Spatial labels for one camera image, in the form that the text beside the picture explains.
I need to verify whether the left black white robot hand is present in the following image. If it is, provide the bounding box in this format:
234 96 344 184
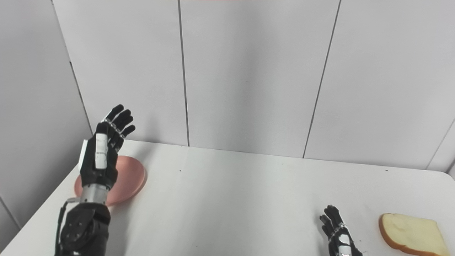
78 104 136 189

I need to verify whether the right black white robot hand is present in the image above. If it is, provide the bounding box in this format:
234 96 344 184
319 205 363 256

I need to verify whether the pink round plate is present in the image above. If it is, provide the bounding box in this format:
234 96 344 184
74 155 148 207

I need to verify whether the slice of white bread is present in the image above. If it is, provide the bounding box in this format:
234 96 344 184
378 213 451 256

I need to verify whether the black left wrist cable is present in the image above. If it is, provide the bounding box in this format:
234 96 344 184
54 198 81 256

